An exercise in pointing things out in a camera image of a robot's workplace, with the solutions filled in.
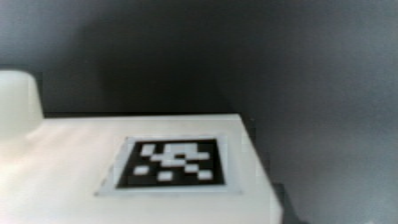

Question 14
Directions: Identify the white drawer cabinet box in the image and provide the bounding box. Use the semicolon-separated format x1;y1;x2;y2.
0;70;283;224

